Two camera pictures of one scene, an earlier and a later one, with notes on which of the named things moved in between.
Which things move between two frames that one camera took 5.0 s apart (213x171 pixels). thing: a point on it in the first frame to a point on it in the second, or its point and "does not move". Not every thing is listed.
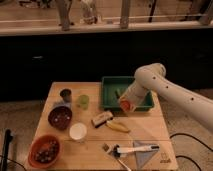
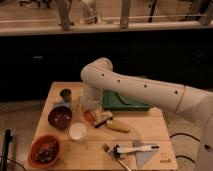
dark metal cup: (66, 95) does not move
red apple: (125, 105) to (89, 116)
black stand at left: (8, 139) does not move
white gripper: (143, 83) to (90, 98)
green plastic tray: (114, 87) does not move
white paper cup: (78, 131) does not move
